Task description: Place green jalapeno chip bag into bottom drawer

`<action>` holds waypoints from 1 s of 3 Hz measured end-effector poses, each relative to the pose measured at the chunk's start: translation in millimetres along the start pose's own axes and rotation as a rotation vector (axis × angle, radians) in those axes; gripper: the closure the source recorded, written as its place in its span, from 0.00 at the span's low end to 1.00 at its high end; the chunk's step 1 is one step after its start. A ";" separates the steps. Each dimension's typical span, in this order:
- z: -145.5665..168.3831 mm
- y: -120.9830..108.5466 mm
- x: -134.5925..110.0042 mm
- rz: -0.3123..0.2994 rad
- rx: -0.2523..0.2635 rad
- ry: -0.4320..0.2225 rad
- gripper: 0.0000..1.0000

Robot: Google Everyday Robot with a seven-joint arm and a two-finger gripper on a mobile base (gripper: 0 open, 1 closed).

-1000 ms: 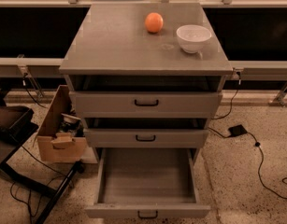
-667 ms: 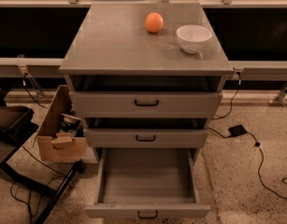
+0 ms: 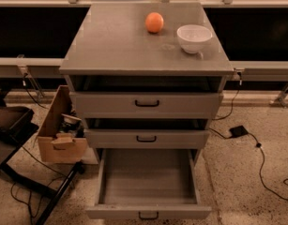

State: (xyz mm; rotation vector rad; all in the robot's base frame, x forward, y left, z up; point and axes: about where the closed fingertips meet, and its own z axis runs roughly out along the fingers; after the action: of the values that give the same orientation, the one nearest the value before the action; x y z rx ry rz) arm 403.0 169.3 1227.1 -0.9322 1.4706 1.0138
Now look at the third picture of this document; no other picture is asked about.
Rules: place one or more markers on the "grey top drawer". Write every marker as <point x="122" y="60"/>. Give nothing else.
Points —
<point x="146" y="105"/>

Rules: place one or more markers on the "grey middle drawer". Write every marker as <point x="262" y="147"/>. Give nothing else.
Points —
<point x="146" y="139"/>

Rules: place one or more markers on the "grey bottom drawer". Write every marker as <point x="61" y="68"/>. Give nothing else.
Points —
<point x="147" y="184"/>

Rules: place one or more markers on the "black power adapter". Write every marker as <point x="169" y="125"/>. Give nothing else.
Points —
<point x="238" y="131"/>

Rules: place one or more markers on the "grey drawer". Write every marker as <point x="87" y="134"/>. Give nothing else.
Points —
<point x="147" y="184"/>
<point x="146" y="105"/>
<point x="146" y="139"/>

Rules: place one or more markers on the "cardboard box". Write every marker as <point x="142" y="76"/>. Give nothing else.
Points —
<point x="54" y="146"/>

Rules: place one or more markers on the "white bowl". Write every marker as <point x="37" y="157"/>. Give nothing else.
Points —
<point x="192" y="38"/>

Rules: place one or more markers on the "orange fruit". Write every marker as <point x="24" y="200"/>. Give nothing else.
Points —
<point x="154" y="22"/>

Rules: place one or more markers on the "grey drawer cabinet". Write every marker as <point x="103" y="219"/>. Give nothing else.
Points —
<point x="113" y="52"/>

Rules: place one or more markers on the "black stand frame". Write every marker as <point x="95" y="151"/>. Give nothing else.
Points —
<point x="9" y="147"/>

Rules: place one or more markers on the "jar in cardboard box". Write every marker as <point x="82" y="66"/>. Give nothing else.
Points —
<point x="70" y="124"/>

